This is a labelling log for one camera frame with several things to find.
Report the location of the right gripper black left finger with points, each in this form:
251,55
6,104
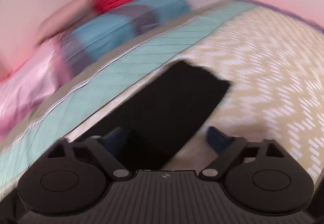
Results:
103,149

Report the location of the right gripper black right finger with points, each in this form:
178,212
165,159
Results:
227,148

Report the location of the black pants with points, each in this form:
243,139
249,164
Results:
163,116

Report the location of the pink floral pillow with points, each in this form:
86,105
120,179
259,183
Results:
39,77

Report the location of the chevron patterned quilt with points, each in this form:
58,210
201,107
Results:
247,68

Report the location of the blue grey pillow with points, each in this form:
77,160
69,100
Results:
92,40

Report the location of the peach small pillow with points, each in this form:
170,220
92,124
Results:
65,19

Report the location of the purple striped bedsheet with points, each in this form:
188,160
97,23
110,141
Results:
287,13

